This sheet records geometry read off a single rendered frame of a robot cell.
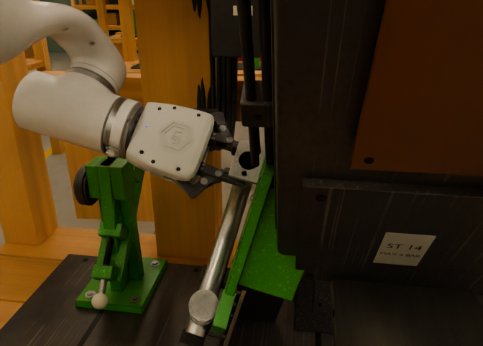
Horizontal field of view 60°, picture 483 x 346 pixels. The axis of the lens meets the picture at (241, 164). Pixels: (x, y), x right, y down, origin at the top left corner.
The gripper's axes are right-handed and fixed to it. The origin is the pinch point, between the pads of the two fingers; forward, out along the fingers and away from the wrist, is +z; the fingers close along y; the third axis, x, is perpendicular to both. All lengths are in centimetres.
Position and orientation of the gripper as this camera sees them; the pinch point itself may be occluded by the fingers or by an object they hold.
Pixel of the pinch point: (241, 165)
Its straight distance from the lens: 58.1
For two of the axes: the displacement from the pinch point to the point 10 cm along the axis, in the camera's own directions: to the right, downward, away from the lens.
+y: 2.9, -9.0, 3.4
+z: 9.6, 2.9, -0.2
